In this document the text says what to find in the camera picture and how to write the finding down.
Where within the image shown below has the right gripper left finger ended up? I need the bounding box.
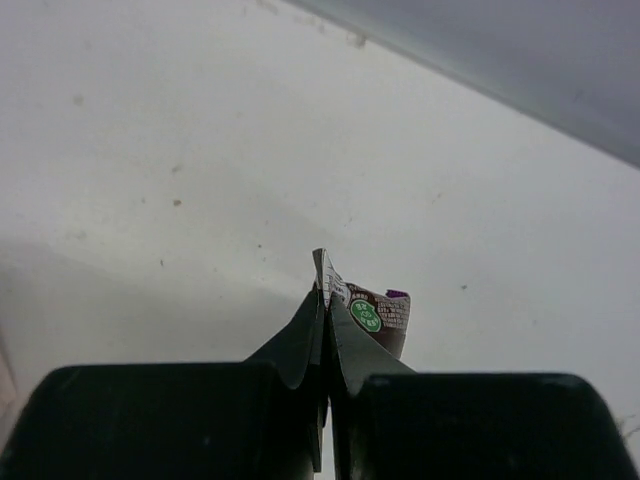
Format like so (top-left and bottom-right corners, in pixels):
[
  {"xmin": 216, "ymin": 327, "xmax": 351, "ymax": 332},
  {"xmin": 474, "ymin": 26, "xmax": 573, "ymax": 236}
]
[{"xmin": 1, "ymin": 290, "xmax": 327, "ymax": 479}]

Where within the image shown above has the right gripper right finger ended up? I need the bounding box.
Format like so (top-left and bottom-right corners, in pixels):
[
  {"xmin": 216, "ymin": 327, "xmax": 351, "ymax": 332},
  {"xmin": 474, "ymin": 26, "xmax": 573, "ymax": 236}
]
[{"xmin": 326, "ymin": 299, "xmax": 639, "ymax": 479}]

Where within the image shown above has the brown chocolate bar wrapper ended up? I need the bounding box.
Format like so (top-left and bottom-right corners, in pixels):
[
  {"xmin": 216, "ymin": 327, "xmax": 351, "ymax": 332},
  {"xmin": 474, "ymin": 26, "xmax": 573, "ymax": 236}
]
[{"xmin": 312, "ymin": 248, "xmax": 411, "ymax": 359}]

